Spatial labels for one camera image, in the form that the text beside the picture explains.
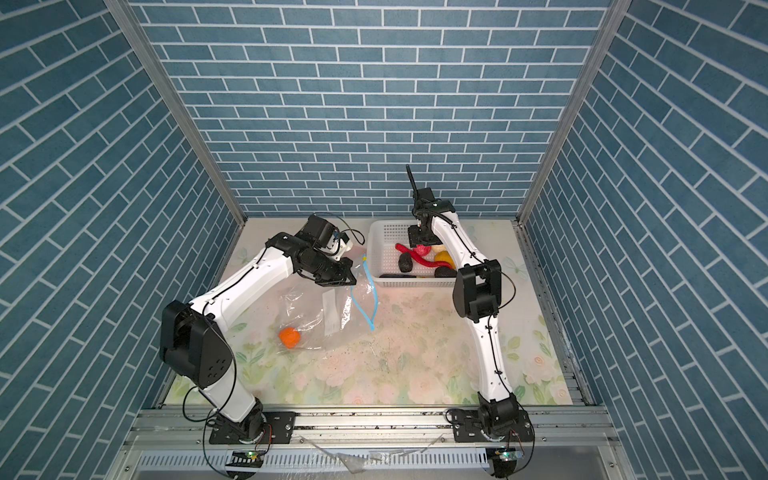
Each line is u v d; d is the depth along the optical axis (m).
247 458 0.72
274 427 0.73
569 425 0.75
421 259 1.06
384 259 1.08
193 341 0.44
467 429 0.73
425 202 0.81
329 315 0.90
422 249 1.05
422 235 0.88
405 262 1.02
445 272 0.99
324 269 0.71
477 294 0.62
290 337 0.85
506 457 0.71
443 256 1.03
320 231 0.68
